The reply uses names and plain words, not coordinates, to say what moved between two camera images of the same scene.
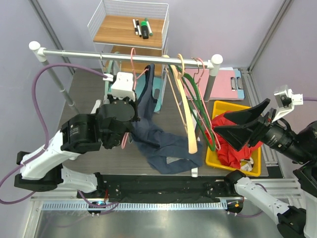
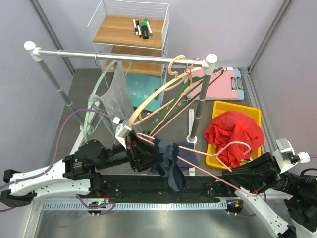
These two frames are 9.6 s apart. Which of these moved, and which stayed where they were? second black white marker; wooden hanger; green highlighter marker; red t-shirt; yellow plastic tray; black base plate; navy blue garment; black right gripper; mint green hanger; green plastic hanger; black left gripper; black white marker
Moved: navy blue garment; mint green hanger; black left gripper; green plastic hanger; wooden hanger; black right gripper
Stayed: second black white marker; black base plate; green highlighter marker; yellow plastic tray; black white marker; red t-shirt
